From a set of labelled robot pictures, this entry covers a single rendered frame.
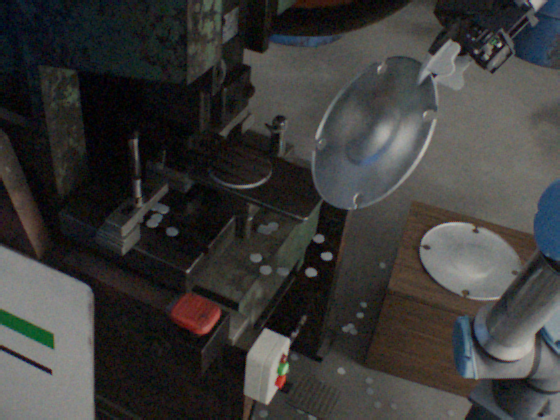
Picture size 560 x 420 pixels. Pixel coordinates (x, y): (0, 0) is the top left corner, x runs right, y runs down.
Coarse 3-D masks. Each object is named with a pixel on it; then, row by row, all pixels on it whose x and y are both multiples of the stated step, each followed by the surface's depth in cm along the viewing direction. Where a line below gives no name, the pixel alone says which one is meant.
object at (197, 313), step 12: (180, 300) 101; (192, 300) 102; (204, 300) 102; (180, 312) 100; (192, 312) 100; (204, 312) 100; (216, 312) 100; (180, 324) 99; (192, 324) 98; (204, 324) 98
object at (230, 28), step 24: (240, 0) 109; (240, 24) 112; (240, 48) 116; (240, 72) 114; (144, 96) 115; (168, 96) 112; (192, 96) 110; (216, 96) 111; (240, 96) 116; (192, 120) 113; (216, 120) 114
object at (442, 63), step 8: (448, 48) 102; (456, 48) 101; (432, 56) 102; (440, 56) 102; (448, 56) 102; (424, 64) 103; (432, 64) 103; (440, 64) 102; (448, 64) 101; (424, 72) 104; (440, 72) 101; (448, 72) 100; (416, 80) 105
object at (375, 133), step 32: (416, 64) 109; (352, 96) 120; (384, 96) 112; (416, 96) 106; (320, 128) 123; (352, 128) 115; (384, 128) 108; (416, 128) 103; (320, 160) 120; (352, 160) 112; (384, 160) 106; (416, 160) 100; (320, 192) 116; (352, 192) 109; (384, 192) 103
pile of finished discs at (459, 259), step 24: (432, 240) 178; (456, 240) 179; (480, 240) 180; (504, 240) 180; (432, 264) 171; (456, 264) 171; (480, 264) 172; (504, 264) 174; (456, 288) 165; (480, 288) 166; (504, 288) 167
